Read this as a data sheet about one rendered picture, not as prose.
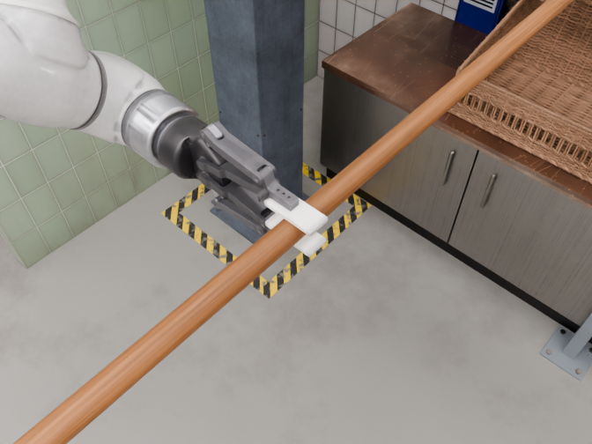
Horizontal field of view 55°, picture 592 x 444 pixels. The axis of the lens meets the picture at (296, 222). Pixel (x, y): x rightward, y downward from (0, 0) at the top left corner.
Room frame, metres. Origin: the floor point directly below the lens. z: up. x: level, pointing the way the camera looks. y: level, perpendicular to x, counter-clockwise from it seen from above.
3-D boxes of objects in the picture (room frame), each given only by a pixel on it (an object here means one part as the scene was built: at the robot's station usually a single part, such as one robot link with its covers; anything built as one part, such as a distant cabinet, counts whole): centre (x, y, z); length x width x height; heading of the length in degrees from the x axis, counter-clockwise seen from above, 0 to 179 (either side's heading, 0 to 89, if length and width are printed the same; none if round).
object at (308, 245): (0.41, 0.00, 1.17); 0.07 x 0.03 x 0.01; 48
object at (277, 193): (0.43, 0.02, 1.23); 0.05 x 0.01 x 0.03; 48
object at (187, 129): (0.52, 0.12, 1.19); 0.09 x 0.07 x 0.08; 48
